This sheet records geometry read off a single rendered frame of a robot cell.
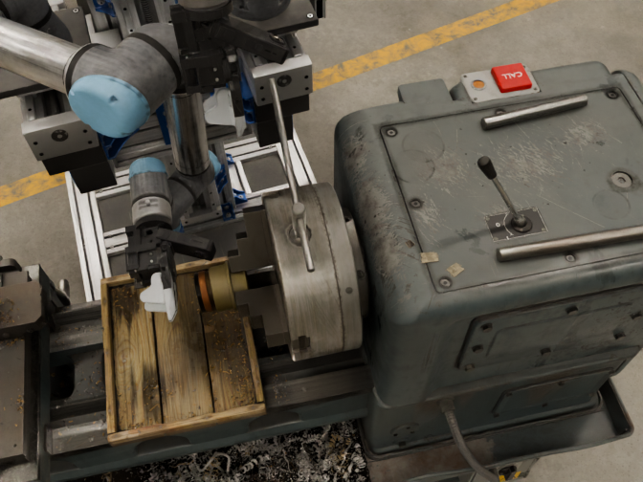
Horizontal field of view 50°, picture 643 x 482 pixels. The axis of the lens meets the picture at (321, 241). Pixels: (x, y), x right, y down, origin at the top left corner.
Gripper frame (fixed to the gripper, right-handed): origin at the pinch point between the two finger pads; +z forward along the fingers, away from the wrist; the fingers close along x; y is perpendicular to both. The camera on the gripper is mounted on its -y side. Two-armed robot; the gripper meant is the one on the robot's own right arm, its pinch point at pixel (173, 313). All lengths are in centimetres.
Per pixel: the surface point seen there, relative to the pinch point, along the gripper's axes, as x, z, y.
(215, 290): 3.8, -0.9, -8.2
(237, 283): 3.2, -1.8, -12.2
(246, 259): 5.6, -4.9, -14.5
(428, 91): 18, -26, -53
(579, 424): -54, 21, -86
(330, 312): 8.7, 10.1, -26.6
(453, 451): -54, 21, -54
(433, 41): -108, -173, -116
